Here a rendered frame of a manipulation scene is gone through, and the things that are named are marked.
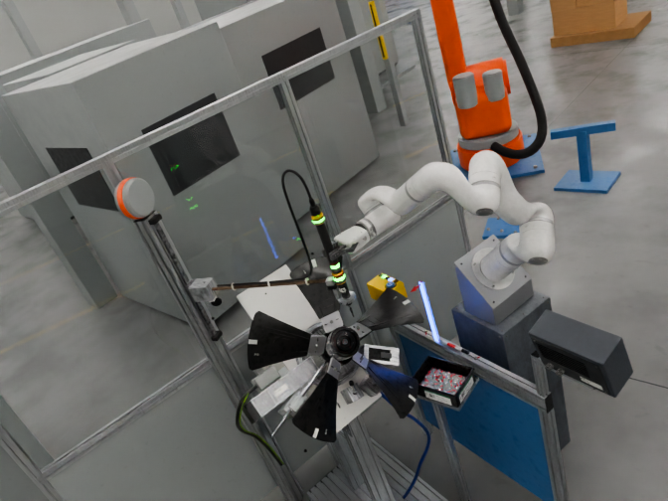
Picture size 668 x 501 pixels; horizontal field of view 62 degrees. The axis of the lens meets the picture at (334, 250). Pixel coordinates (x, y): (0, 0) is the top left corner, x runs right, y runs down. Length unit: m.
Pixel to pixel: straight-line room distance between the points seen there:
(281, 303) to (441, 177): 0.95
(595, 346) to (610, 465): 1.34
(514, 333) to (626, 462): 0.98
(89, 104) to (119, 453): 2.40
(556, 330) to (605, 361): 0.18
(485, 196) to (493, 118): 3.95
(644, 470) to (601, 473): 0.18
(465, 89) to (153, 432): 4.09
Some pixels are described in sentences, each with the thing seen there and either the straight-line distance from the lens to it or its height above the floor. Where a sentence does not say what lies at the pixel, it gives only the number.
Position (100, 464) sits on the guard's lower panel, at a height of 0.86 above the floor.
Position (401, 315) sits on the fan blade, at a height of 1.16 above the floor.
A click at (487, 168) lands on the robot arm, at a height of 1.74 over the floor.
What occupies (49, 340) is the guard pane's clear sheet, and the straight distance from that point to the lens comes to 2.48.
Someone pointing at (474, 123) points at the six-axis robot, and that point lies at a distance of 5.69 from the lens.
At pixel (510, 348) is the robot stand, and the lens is 2.46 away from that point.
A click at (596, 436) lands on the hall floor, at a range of 3.22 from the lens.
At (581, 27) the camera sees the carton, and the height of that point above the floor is 0.22.
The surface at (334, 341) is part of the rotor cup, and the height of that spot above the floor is 1.24.
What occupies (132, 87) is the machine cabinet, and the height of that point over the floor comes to 2.01.
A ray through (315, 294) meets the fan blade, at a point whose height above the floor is 1.34.
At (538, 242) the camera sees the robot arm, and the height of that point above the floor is 1.38.
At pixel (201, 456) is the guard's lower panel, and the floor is 0.55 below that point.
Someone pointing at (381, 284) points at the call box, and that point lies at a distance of 2.59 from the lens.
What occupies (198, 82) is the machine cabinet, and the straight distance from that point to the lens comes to 4.64.
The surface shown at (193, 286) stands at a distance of 2.34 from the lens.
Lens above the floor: 2.49
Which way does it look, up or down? 28 degrees down
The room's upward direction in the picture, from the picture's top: 20 degrees counter-clockwise
